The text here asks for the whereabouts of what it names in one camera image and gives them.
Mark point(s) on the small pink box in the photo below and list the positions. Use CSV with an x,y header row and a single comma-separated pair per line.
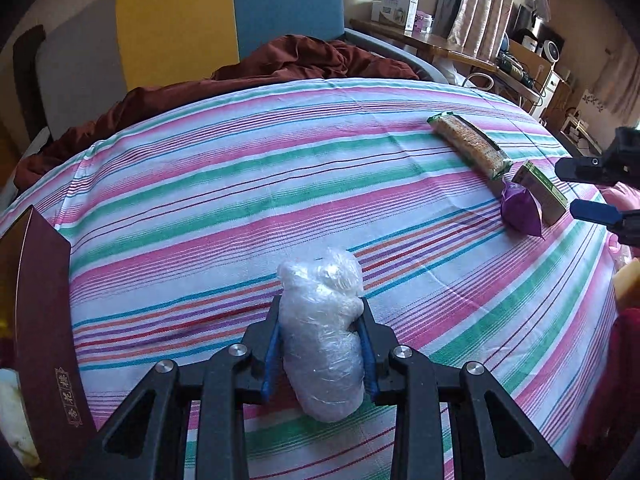
x,y
426,21

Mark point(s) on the cracker packet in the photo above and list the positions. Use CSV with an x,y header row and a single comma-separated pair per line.
x,y
470,142

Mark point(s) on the patterned curtain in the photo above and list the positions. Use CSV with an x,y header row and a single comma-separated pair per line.
x,y
622,80
480,5

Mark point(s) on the grey padded bed rail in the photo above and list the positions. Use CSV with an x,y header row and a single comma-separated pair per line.
x,y
380,47

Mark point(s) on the purple snack packet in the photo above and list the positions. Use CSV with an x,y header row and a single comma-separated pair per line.
x,y
520,210

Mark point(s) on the metal frame side table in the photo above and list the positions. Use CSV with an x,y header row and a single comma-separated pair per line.
x,y
517,77

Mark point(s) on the yellow sponge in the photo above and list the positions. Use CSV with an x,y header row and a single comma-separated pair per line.
x,y
629,285

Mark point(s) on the green and white box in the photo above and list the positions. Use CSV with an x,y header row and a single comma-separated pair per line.
x,y
546,192

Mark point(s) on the pale yellow cloth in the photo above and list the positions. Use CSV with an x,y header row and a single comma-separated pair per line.
x,y
15,410

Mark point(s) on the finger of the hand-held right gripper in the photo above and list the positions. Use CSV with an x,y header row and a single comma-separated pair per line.
x,y
585,168
597,211

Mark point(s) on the white round fan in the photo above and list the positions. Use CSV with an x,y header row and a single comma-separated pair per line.
x,y
551,51

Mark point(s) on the white carton box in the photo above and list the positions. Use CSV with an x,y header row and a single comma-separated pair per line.
x,y
397,7

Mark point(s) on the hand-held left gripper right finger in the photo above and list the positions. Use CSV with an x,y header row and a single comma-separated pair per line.
x,y
367,370

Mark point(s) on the wooden desk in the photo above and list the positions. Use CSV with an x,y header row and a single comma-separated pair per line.
x,y
425,41

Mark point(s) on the red cloth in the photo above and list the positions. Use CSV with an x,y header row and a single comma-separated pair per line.
x,y
620,385

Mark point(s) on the maroon flat box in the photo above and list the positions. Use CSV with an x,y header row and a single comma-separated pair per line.
x,y
40,335

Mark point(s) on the low white rack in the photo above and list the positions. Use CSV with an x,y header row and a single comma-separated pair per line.
x,y
580,132

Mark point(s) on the striped bedsheet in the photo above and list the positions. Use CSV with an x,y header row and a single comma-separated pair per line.
x,y
250,160

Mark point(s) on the magenta quilt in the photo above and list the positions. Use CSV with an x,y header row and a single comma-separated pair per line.
x,y
622,195

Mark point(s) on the white cabinet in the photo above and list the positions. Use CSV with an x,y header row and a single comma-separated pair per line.
x,y
550,95

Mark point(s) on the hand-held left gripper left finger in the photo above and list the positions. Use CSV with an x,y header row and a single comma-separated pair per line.
x,y
272,360

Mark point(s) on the padded headboard with colour panels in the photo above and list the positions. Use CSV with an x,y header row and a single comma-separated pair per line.
x,y
175,25

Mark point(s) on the brown blanket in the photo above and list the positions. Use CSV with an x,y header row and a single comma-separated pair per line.
x,y
300,60

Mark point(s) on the clear plastic bundle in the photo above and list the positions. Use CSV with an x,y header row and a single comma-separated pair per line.
x,y
320,350

